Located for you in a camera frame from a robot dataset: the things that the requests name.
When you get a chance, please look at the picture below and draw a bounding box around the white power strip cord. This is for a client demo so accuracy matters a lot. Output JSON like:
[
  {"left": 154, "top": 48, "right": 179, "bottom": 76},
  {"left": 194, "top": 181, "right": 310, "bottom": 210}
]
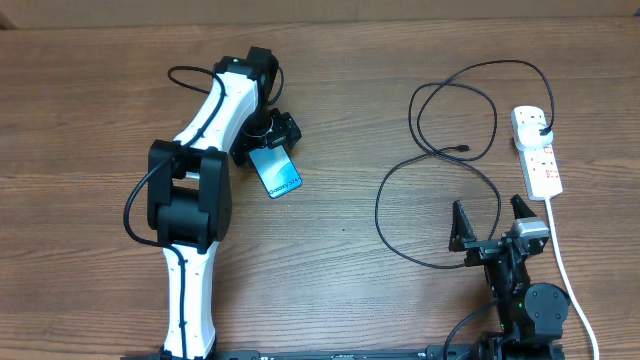
[{"left": 543, "top": 197, "right": 601, "bottom": 360}]

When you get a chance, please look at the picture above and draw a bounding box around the white power strip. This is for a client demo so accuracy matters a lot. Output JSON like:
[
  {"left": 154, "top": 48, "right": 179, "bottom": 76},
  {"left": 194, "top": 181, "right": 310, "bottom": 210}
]
[{"left": 511, "top": 106, "right": 563, "bottom": 201}]

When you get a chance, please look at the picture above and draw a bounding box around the blue Samsung Galaxy smartphone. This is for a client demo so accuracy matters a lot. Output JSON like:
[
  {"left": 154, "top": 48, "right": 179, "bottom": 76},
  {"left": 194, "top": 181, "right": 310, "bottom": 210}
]
[{"left": 249, "top": 146, "right": 303, "bottom": 199}]

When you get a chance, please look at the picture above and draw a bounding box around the white charger plug adapter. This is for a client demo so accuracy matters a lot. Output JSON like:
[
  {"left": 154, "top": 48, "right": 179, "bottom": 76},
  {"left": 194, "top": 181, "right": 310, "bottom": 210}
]
[{"left": 514, "top": 122, "right": 554, "bottom": 151}]

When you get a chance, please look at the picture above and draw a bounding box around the black USB charging cable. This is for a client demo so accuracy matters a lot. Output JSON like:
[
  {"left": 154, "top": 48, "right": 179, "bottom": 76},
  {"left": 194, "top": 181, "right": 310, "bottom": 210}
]
[{"left": 374, "top": 59, "right": 556, "bottom": 271}]

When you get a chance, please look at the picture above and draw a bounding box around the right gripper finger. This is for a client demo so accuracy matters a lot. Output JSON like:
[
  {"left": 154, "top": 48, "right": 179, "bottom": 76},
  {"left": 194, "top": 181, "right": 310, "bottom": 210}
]
[
  {"left": 510, "top": 194, "right": 536, "bottom": 219},
  {"left": 448, "top": 200, "right": 476, "bottom": 252}
]

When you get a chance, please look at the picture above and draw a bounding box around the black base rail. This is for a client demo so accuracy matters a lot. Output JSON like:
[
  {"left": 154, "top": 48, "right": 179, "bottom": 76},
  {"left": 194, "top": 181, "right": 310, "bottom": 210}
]
[{"left": 119, "top": 344, "right": 566, "bottom": 360}]

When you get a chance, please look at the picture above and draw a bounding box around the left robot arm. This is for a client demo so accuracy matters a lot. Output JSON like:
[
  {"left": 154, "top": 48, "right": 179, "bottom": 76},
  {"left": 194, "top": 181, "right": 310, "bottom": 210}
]
[{"left": 137, "top": 47, "right": 303, "bottom": 359}]

